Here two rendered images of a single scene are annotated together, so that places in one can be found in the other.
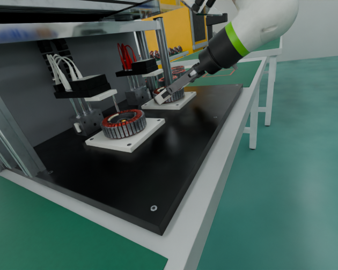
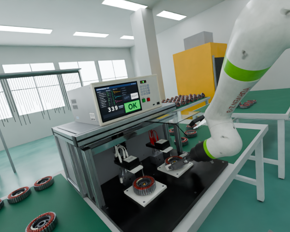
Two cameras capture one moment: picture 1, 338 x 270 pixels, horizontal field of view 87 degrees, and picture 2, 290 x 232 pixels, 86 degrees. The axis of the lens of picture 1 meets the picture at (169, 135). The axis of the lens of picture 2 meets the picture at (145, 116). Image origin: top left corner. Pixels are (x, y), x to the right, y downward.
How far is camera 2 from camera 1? 0.40 m
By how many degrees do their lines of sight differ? 22
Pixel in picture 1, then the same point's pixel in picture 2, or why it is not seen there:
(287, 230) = not seen: outside the picture
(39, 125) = (104, 174)
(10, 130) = (96, 186)
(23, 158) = (98, 200)
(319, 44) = not seen: outside the picture
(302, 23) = not seen: outside the picture
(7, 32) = (104, 147)
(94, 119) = (130, 176)
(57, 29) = (121, 139)
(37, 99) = (106, 161)
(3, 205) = (87, 221)
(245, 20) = (211, 145)
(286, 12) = (231, 149)
